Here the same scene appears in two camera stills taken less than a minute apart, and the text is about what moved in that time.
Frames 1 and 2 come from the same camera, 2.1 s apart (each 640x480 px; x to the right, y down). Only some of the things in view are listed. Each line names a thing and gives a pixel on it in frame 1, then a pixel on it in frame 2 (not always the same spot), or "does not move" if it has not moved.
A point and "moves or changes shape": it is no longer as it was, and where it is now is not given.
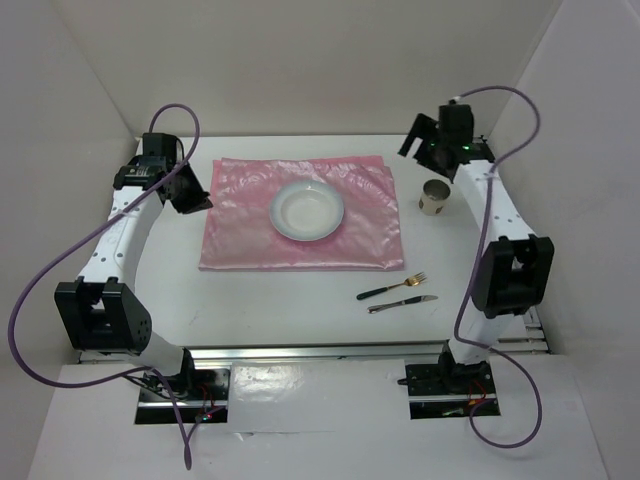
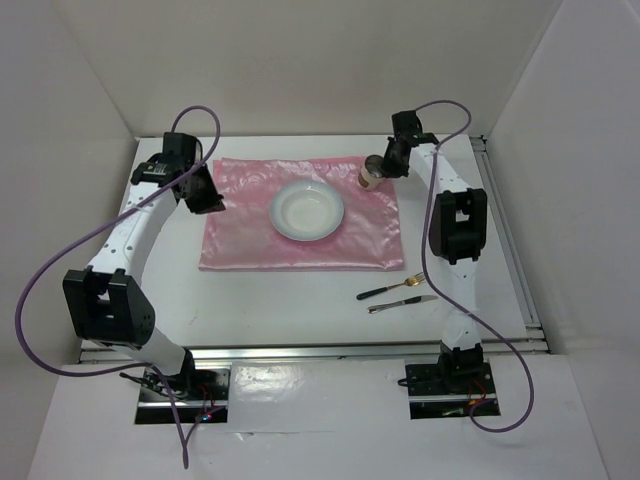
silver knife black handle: x=378 y=307 does not move
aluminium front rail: x=288 y=353 does not move
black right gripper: x=423 y=128 -> x=390 y=170
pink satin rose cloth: x=239 y=234 does not move
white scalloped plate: x=306 y=210 does not move
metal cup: x=435 y=193 moves or changes shape
